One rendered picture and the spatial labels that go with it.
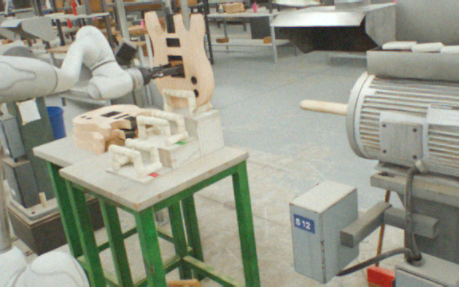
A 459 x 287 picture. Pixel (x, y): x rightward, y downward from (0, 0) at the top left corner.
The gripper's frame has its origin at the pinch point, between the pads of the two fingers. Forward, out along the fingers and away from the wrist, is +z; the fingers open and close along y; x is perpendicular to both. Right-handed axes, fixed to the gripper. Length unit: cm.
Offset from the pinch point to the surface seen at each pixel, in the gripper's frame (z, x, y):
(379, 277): 63, -122, 60
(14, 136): -14, -50, -160
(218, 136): 6.3, -32.1, 13.9
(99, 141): -21, -33, -41
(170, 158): -21.6, -32.0, 13.5
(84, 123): -17, -28, -58
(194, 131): -5.5, -26.3, 11.8
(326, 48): 2, 9, 75
